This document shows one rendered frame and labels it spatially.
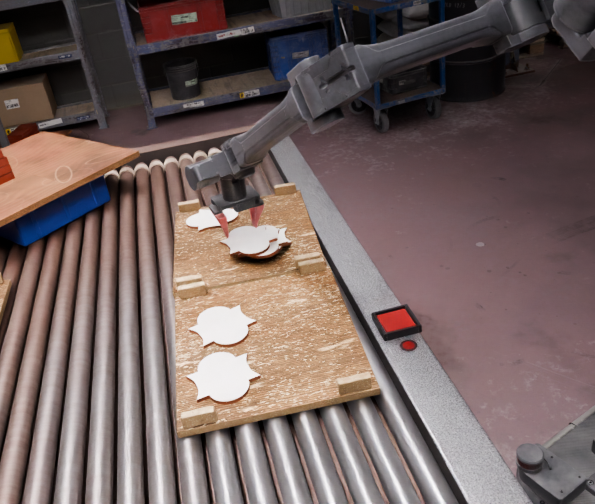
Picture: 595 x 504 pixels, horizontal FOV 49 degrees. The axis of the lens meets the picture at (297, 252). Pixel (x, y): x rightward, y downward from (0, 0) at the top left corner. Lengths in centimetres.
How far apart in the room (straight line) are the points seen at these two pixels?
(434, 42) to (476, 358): 171
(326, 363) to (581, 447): 102
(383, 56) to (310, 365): 55
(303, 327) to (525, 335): 159
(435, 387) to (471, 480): 20
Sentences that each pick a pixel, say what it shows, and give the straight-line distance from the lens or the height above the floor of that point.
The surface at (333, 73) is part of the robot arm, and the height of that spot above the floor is 143.
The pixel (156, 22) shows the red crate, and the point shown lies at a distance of 544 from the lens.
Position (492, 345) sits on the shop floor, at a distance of 269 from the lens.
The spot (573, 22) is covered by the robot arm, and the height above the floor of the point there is 154.
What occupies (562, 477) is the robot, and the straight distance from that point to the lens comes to 189.
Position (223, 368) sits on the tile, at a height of 94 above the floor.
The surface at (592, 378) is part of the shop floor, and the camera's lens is 260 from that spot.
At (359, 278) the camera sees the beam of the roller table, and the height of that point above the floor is 92.
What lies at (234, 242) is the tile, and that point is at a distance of 152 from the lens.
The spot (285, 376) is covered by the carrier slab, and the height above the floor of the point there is 94.
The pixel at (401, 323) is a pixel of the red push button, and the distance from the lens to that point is 128.
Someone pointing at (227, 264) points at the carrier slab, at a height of 94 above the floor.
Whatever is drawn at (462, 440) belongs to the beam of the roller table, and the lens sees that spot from 109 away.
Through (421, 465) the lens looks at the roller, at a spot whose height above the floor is 92.
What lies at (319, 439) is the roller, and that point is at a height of 92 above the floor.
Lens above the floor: 172
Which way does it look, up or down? 31 degrees down
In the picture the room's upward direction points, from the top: 8 degrees counter-clockwise
